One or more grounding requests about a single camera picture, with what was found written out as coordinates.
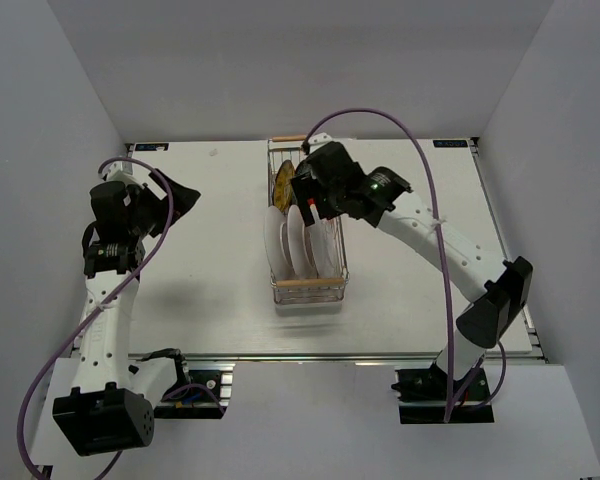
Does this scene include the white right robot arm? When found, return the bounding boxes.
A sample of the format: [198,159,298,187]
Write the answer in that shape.
[291,140,533,399]

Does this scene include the white plate red characters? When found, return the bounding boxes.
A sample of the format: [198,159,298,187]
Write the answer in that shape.
[308,220,340,278]

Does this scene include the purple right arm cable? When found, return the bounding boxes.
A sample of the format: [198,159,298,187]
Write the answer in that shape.
[304,107,507,425]

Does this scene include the large plain white plate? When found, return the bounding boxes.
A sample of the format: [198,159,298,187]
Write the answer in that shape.
[264,206,289,280]

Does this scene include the wire dish rack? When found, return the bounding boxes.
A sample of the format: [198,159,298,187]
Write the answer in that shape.
[267,136,349,310]

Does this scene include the white plate red green dots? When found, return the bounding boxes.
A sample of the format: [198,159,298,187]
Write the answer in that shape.
[280,220,296,279]

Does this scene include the white plate teal arc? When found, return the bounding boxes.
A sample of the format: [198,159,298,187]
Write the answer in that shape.
[287,205,314,279]

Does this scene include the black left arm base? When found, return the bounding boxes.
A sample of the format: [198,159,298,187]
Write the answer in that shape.
[142,348,229,420]

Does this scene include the yellow patterned plate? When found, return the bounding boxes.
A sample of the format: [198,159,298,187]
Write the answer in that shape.
[272,159,295,213]

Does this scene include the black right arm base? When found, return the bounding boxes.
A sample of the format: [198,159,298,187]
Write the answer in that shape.
[391,367,495,425]

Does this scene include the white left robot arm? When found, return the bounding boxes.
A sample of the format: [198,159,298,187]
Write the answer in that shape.
[52,162,200,456]

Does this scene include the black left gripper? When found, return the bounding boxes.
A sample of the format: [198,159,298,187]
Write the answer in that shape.
[128,169,200,238]

